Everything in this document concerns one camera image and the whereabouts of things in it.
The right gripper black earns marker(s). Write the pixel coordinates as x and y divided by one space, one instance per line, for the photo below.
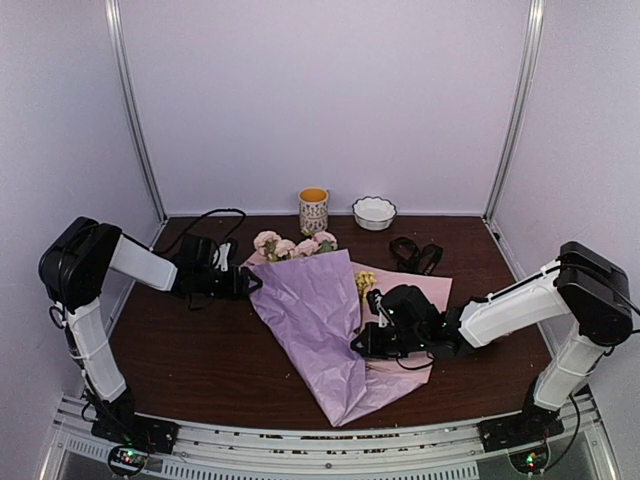
371 349

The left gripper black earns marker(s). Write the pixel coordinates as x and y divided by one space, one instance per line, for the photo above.
241 289

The pale pink rose stem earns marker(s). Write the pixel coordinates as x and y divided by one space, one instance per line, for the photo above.
272 247

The fake flower bunch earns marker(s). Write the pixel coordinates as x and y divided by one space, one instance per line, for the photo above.
365 282

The purple wrapping paper sheet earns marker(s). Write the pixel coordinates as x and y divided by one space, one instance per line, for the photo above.
312 307

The pink carnation stem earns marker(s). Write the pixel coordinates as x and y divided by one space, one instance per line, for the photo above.
319 243

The black printed ribbon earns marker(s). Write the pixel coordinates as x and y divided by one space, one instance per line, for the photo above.
413 259

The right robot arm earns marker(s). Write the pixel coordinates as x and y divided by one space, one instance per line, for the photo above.
579 284

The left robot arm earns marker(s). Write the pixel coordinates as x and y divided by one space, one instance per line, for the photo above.
73 270

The patterned cup with orange inside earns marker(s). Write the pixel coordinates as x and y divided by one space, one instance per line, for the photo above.
313 210

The white scalloped bowl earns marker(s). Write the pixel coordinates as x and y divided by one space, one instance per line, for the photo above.
374 213

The right green circuit board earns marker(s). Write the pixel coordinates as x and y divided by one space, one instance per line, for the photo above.
530 461

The green circuit board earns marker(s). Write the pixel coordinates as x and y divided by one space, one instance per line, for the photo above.
530 461
126 461

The left green circuit board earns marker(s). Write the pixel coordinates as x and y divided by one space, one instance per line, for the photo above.
126 461

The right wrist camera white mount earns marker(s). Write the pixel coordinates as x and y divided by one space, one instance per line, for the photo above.
374 301

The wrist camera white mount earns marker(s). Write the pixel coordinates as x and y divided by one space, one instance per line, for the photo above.
224 255
374 301

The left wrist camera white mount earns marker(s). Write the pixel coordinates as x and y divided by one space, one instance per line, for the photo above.
224 255

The front aluminium rail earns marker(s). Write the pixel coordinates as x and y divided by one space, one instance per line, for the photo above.
451 450

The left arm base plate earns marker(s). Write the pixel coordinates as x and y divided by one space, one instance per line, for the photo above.
147 434

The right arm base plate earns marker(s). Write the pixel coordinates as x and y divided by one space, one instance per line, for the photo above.
518 429

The left aluminium frame post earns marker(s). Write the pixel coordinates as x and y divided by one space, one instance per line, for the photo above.
116 32

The aluminium frame post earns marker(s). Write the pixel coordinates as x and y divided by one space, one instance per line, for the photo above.
529 59
116 32

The right aluminium frame post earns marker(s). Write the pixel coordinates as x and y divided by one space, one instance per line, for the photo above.
529 59

